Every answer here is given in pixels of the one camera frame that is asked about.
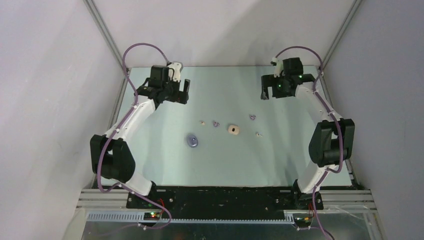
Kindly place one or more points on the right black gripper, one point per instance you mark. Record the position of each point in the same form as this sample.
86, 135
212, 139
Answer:
268, 80

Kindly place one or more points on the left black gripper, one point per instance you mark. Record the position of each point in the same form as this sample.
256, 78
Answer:
179, 96

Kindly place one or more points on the beige earbud charging case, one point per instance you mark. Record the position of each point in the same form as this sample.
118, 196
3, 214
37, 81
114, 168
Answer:
233, 129

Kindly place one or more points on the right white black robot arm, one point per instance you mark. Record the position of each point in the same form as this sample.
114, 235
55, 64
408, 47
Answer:
332, 139

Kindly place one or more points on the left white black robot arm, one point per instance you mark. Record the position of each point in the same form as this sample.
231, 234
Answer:
111, 157

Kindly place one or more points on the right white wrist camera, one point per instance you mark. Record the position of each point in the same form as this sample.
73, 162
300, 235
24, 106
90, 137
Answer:
278, 67

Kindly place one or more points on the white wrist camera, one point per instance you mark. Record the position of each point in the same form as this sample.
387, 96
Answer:
175, 69
278, 67

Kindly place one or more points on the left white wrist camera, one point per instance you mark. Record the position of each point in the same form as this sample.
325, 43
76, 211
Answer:
175, 69

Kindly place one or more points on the left aluminium corner post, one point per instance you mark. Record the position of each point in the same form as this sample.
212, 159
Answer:
105, 32

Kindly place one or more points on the aluminium corner post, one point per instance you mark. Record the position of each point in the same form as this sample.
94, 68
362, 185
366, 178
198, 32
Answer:
105, 32
356, 4

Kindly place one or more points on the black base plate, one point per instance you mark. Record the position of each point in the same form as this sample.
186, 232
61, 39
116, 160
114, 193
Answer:
228, 203

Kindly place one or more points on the right aluminium corner post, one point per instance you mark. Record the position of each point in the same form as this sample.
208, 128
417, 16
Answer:
356, 4

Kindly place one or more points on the aluminium frame rail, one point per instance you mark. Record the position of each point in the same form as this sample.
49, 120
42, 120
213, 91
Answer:
353, 201

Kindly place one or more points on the grey cable duct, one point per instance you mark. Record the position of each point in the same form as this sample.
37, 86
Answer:
145, 217

